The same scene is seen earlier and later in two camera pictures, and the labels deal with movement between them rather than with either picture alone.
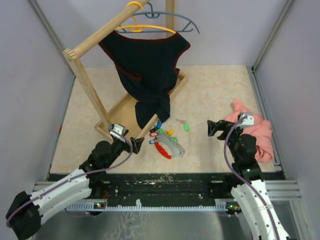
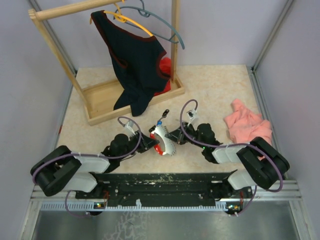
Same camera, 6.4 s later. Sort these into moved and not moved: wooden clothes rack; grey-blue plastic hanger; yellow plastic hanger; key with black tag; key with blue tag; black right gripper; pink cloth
Moved: yellow plastic hanger; key with black tag; black right gripper; grey-blue plastic hanger; wooden clothes rack
Not moved: key with blue tag; pink cloth
